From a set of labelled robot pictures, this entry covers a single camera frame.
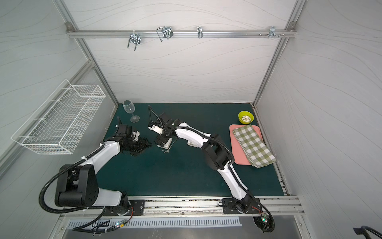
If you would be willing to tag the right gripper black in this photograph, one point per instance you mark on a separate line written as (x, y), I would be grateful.
(162, 122)

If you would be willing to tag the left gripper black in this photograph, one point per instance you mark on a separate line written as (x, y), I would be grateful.
(140, 145)

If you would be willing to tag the white jewelry box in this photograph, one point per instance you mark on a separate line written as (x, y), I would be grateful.
(167, 145)

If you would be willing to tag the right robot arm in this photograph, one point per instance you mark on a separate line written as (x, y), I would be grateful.
(217, 154)

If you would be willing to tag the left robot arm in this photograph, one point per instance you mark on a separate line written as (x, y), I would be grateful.
(75, 186)

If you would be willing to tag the clear wine glass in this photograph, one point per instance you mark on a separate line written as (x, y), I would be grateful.
(129, 107)

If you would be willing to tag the pink tray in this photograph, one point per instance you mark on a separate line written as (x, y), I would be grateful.
(237, 150)

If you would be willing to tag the green bowl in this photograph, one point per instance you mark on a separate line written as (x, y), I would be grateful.
(245, 117)

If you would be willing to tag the green checkered cloth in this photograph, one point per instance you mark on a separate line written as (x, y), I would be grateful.
(247, 138)

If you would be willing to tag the metal clamp hook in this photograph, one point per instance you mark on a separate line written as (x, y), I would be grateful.
(134, 39)

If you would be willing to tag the metal carabiner hook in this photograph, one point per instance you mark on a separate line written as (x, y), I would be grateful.
(164, 32)

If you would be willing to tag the aluminium crossbar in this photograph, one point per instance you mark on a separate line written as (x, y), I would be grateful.
(151, 34)

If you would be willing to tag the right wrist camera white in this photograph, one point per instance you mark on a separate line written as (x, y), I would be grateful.
(155, 128)

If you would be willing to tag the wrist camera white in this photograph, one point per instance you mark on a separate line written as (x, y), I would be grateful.
(135, 135)
(155, 128)

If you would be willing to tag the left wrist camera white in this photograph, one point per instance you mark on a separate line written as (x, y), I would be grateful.
(135, 135)

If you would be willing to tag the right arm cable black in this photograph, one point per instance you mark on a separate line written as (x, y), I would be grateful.
(265, 222)

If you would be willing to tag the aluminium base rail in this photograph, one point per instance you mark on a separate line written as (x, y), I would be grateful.
(155, 207)

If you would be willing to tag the white wire basket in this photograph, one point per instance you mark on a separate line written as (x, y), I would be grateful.
(57, 126)

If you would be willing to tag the small metal ring hook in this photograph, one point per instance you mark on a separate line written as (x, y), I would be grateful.
(200, 32)

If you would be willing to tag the metal bracket hook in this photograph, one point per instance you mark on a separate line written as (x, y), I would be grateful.
(272, 34)

